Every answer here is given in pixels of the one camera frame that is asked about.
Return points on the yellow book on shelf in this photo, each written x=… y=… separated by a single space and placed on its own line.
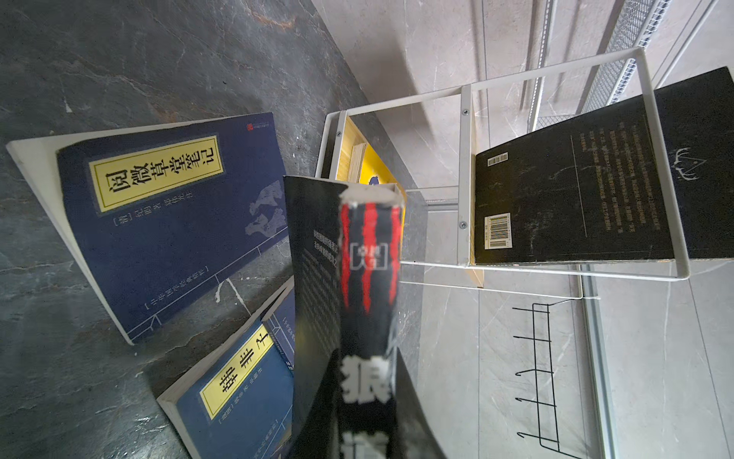
x=364 y=166

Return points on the black book on shelf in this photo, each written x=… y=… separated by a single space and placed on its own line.
x=587 y=189

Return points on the black wolf book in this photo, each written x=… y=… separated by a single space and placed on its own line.
x=353 y=395

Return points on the white wooden two-tier shelf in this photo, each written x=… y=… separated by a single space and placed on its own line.
x=335 y=137

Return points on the black wire hook rack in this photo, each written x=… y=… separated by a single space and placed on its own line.
x=547 y=431

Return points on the blue book Han Feizi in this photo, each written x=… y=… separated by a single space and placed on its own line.
x=237 y=401

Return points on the navy book yellow label far-left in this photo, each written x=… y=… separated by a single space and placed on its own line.
x=157 y=216

